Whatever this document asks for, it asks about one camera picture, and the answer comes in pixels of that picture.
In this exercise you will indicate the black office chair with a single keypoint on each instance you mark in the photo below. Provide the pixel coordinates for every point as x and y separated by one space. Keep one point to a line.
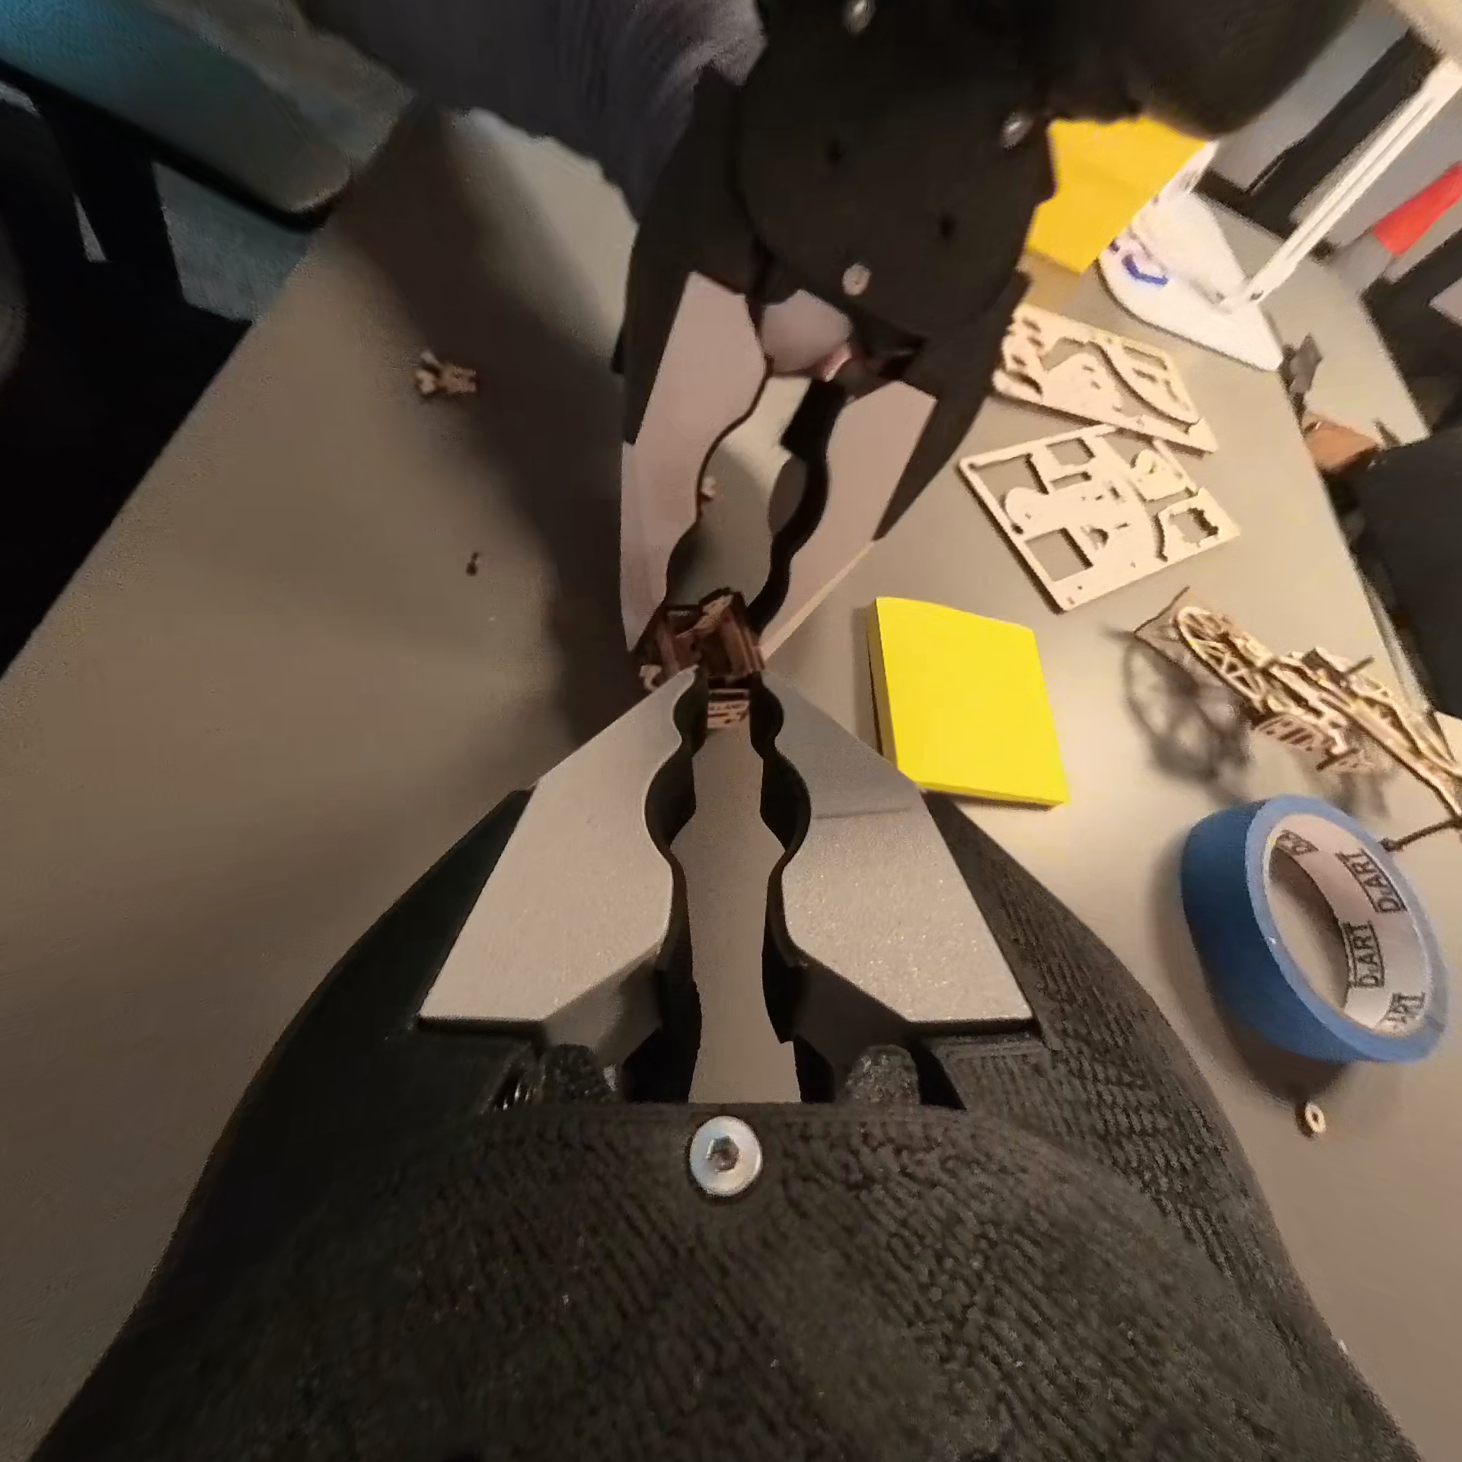
70 342

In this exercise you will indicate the small wooden crate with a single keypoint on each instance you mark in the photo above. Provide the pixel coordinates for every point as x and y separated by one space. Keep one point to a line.
696 634

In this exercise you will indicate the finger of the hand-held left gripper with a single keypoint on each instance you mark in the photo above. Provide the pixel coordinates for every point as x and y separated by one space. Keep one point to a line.
664 457
869 457

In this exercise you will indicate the yellow paper sheet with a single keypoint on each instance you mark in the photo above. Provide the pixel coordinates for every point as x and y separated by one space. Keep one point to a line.
1108 195

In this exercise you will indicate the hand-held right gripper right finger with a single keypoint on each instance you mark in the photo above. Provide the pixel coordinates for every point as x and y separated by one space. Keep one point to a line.
902 915

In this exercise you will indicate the wooden bicycle model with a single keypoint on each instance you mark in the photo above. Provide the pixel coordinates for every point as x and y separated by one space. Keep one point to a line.
1290 687

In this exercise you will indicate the white metal stand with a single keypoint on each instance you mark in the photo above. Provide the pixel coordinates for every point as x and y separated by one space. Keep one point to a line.
1349 170

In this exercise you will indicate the wooden cut-out sheet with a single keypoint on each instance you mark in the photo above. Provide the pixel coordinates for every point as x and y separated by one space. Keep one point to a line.
1165 401
994 476

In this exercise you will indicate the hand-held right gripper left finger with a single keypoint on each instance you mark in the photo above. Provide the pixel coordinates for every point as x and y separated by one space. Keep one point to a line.
549 915

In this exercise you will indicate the yellow sticky note pad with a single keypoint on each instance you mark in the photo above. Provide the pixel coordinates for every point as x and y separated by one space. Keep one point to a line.
966 710

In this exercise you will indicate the blue tape roll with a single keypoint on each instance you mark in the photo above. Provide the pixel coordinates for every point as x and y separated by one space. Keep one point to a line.
1233 936

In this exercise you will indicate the orange traffic cone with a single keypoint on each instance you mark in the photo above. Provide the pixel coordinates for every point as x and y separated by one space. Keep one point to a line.
1407 222

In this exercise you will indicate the person's left forearm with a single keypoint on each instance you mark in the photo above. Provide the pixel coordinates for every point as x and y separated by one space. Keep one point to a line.
573 70

